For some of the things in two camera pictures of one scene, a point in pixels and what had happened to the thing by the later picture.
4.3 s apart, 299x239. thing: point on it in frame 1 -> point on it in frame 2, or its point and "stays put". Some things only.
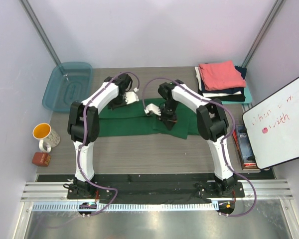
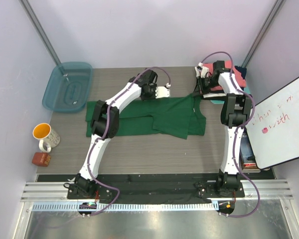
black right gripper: (169, 121) -> (202, 90)
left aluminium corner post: (41, 30) stays put
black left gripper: (111, 105) -> (143, 98)
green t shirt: (131, 119) stays put
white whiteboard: (277, 127) stays put
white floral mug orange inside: (49, 138) stays put
